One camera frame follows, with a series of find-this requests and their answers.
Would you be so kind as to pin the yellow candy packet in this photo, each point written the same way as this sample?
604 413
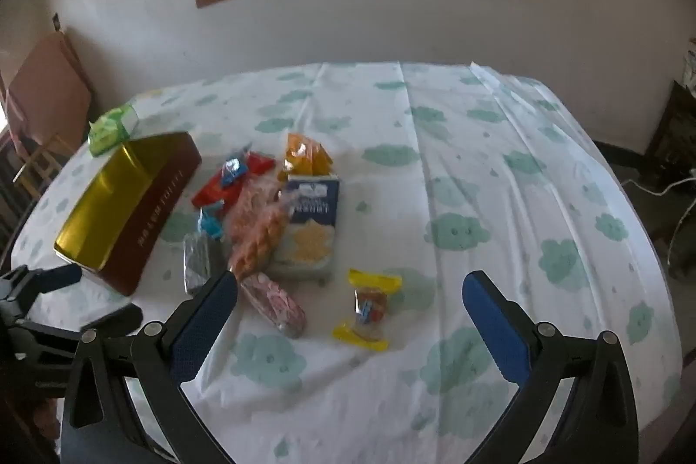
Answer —
367 306

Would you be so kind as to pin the brown and gold tin box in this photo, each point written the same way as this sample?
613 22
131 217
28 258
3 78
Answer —
163 203

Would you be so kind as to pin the orange snack packet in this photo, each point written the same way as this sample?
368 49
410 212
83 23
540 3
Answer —
304 157

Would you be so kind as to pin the light wooden chair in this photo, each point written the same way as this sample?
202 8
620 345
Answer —
38 159

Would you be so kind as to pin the red snack packet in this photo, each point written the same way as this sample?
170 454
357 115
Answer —
215 192

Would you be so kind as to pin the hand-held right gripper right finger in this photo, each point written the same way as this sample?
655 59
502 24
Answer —
495 328

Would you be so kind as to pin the clear bag of orange snacks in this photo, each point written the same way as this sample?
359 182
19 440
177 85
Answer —
255 230

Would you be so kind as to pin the green tissue pack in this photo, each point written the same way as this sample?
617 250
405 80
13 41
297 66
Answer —
111 129

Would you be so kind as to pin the dark wooden furniture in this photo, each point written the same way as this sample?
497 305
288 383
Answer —
11 203

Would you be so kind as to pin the dark wooden cabinet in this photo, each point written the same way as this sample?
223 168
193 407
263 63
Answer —
674 127

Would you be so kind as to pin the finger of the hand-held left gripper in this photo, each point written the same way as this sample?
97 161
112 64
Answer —
114 320
57 276

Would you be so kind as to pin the stack of newspapers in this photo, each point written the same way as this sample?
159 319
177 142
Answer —
690 67

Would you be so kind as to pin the pink snack packet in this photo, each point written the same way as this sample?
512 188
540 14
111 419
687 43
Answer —
272 303

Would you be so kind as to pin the dark blue cracker packet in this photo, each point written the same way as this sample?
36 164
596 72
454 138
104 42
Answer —
310 235

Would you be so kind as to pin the silver snack packet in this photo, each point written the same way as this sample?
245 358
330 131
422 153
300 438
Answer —
198 260

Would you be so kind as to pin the small light blue packet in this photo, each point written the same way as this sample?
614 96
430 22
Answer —
209 225

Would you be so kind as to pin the white cloud-print cloth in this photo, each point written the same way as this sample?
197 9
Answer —
489 170

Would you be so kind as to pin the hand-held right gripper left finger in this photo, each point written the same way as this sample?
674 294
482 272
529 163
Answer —
206 328

